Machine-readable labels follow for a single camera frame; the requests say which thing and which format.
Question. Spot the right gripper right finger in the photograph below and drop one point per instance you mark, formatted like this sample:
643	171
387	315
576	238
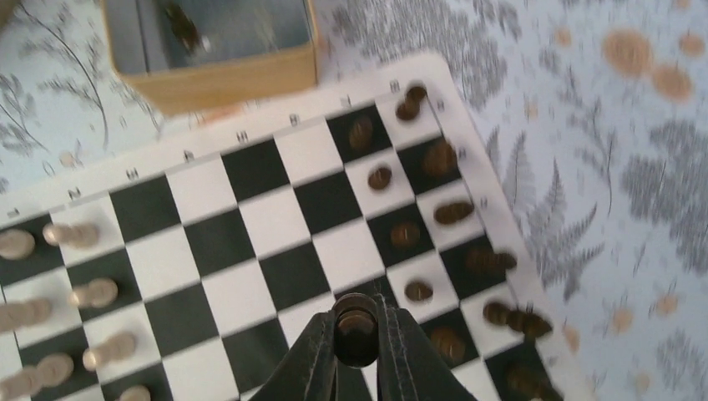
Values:
408	366

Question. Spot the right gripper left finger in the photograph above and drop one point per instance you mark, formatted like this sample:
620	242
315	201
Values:
308	370

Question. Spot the gold tin with dark pieces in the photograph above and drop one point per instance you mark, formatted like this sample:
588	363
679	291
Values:
187	56

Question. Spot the wooden chessboard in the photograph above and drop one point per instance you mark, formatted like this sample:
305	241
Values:
191	267

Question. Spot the floral patterned table mat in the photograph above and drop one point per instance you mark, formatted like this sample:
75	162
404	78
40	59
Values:
594	114

